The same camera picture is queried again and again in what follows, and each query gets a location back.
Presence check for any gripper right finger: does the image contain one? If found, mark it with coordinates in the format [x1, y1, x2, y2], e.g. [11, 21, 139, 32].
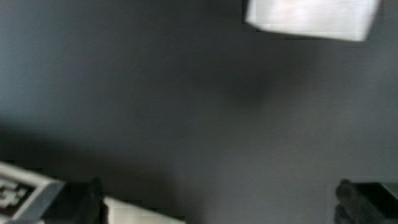
[335, 179, 398, 224]

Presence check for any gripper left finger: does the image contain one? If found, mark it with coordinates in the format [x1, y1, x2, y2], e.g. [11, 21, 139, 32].
[50, 178, 109, 224]

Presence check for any white leg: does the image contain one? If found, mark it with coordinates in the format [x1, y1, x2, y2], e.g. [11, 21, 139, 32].
[0, 161, 66, 224]

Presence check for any white right fence rail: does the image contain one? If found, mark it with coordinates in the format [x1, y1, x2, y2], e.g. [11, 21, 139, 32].
[246, 0, 383, 42]

